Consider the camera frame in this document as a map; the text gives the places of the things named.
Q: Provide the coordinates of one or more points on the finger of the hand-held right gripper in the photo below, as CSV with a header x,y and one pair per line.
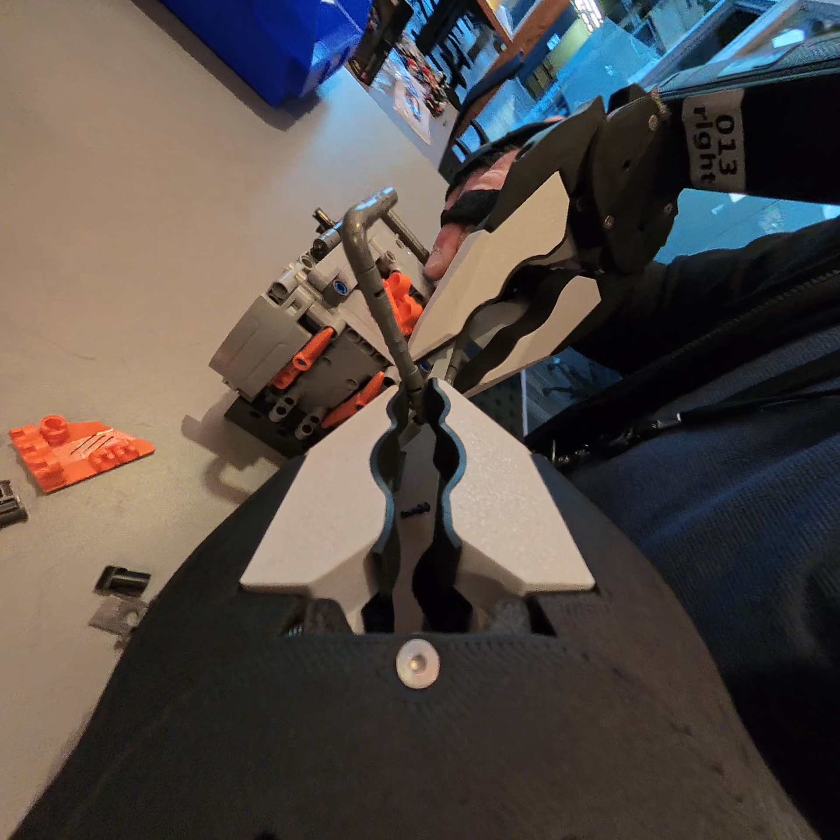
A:
x,y
499,249
571,308

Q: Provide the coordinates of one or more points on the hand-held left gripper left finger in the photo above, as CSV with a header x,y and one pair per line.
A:
x,y
315,518

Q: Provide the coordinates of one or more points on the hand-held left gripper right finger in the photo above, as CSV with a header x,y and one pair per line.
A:
x,y
518,518

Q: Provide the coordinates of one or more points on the grey bent brick tube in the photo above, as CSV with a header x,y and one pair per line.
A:
x,y
371,275

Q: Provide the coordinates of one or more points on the grey brick model orange gear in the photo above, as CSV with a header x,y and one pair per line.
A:
x,y
262,341

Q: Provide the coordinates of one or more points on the person's right forearm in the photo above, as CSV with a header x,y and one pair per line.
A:
x,y
722,282

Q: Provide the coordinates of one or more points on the grey track link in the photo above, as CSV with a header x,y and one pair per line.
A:
x,y
118,613

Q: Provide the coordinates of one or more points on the person's right hand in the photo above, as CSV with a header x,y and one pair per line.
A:
x,y
446,253

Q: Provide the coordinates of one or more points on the black brick pin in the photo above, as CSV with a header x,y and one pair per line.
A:
x,y
415,510

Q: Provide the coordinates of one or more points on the orange brick plate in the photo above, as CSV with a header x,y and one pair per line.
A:
x,y
72,459

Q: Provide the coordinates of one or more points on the blue plastic bin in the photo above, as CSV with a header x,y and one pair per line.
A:
x,y
275,46

